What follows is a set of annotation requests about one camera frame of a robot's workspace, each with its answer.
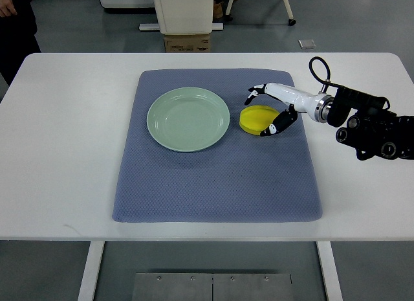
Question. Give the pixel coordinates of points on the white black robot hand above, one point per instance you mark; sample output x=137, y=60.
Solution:
x=316, y=106

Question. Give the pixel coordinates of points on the yellow starfruit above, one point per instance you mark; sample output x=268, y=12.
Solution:
x=255, y=119

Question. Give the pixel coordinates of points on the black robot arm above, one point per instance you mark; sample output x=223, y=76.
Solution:
x=364, y=121

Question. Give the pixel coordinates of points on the light green plate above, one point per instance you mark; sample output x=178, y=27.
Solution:
x=188, y=119

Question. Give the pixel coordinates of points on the grey metal floor plate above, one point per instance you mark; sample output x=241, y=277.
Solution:
x=209, y=286

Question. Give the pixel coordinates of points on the white chair leg with castor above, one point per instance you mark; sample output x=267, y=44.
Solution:
x=291, y=20

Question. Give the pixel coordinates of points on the blue grey quilted mat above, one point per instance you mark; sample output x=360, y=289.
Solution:
x=241, y=178

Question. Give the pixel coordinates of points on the brown cardboard box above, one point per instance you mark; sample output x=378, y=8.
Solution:
x=187, y=43

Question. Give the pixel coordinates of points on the white table right leg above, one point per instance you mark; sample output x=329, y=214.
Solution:
x=329, y=271

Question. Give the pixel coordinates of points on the white table leg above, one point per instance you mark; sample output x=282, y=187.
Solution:
x=91, y=271
x=329, y=271

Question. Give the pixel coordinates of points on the white table left leg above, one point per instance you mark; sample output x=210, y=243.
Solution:
x=91, y=271

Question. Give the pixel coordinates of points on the person in dark clothes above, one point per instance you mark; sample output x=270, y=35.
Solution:
x=18, y=36

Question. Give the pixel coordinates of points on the white machine pedestal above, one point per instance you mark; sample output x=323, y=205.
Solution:
x=183, y=17

